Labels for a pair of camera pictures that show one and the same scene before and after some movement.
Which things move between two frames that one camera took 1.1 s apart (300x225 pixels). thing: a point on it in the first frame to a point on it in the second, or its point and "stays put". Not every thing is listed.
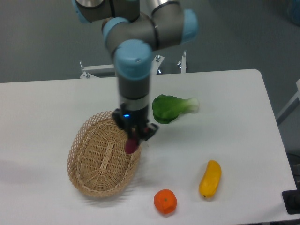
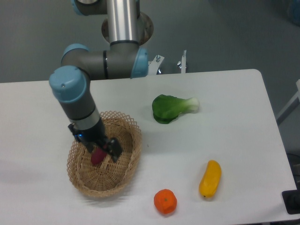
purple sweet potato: (131, 145) to (98, 155)
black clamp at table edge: (291, 199) stays put
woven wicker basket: (98, 163) stays put
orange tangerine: (165, 201) stays put
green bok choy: (166, 108) stays put
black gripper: (131, 121) to (98, 136)
